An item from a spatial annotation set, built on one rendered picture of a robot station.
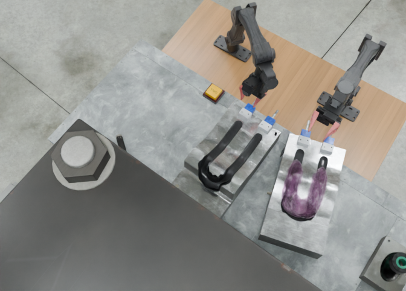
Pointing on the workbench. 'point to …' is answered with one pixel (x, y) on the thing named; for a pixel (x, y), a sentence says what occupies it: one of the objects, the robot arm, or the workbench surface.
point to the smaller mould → (382, 258)
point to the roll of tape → (398, 262)
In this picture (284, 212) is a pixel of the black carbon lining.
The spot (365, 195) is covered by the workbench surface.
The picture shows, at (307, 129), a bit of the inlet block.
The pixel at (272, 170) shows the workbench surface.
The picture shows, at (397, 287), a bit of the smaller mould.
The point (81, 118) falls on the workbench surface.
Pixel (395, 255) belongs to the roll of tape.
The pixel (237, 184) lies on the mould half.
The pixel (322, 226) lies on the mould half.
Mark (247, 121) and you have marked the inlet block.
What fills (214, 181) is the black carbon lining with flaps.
